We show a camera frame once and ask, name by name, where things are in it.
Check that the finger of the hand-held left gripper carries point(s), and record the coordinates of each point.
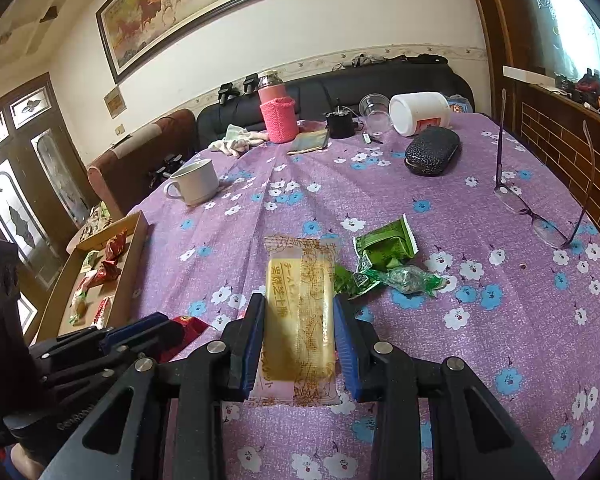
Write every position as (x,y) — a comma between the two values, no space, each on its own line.
(150,342)
(135,327)

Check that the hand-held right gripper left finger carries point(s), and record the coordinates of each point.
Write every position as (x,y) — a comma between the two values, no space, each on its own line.
(252,345)

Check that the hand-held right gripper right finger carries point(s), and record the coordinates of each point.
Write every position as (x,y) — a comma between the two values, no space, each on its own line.
(345,345)

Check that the dark red packet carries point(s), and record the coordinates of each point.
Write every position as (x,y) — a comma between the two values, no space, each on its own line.
(192,327)

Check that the yellow cake packet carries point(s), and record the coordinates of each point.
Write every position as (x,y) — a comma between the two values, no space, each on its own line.
(297,310)

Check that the cardboard tray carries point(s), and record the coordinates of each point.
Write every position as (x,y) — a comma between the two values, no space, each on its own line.
(127,270)

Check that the pile of candies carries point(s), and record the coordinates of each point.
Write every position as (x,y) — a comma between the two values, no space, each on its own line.
(110,260)

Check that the green square snack packet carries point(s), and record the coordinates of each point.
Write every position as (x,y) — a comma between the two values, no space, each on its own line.
(387,242)

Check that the purple floral tablecloth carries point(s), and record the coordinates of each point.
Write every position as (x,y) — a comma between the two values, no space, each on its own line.
(430,340)

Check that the green twisted candy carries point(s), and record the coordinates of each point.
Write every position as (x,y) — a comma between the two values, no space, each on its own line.
(412,280)

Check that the light crumpled bag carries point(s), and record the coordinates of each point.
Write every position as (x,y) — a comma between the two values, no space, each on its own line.
(92,220)

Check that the wooden glass-panel door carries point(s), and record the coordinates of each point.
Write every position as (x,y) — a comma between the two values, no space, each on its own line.
(10,185)

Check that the white mug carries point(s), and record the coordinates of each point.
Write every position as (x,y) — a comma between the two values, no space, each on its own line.
(195,182)

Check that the dark metal gadget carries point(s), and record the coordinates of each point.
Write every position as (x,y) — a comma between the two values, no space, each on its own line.
(165,167)

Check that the brown armchair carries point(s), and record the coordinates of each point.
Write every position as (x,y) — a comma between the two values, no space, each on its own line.
(140,160)

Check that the white crumpled rag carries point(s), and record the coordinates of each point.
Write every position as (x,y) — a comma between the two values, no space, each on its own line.
(235,142)

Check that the black patterned glasses case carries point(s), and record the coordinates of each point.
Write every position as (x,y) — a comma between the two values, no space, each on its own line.
(432,151)

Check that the small black pot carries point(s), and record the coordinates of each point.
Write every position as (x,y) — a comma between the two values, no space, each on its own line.
(341,127)

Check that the purple-framed eyeglasses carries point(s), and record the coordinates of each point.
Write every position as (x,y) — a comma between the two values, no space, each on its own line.
(512,201)

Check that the pink thermos with knitted sleeve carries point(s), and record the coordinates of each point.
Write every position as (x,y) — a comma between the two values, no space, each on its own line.
(279,120)

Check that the clear plastic cup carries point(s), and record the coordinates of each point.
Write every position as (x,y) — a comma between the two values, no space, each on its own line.
(375,110)

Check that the white plastic jar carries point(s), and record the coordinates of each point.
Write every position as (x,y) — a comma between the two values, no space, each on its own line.
(415,110)

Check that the small black device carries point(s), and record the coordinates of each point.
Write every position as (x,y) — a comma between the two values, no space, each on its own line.
(250,83)
(228,92)

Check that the black leather sofa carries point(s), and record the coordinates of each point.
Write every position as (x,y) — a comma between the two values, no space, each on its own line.
(320,87)

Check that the clear bottle colourful label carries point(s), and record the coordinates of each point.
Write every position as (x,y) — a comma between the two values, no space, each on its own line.
(460,105)

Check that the grey crumpled garment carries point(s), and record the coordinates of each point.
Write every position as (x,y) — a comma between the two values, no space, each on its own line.
(365,59)

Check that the black flat bag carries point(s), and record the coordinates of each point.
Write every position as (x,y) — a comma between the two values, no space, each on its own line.
(427,59)

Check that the wooden brick-pattern ledge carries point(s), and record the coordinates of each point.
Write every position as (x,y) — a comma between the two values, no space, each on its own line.
(550,125)

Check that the white flat box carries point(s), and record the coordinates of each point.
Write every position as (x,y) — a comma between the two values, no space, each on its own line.
(530,76)

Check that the framed horse painting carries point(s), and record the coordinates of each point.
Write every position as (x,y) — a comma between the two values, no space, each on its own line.
(180,0)

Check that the cluttered tool pile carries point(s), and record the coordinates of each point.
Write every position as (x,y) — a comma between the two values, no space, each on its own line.
(587,82)

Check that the wall socket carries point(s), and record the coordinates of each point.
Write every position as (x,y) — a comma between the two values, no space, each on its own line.
(121,129)

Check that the small gold wall plaque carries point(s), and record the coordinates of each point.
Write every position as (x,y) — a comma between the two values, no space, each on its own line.
(114,102)

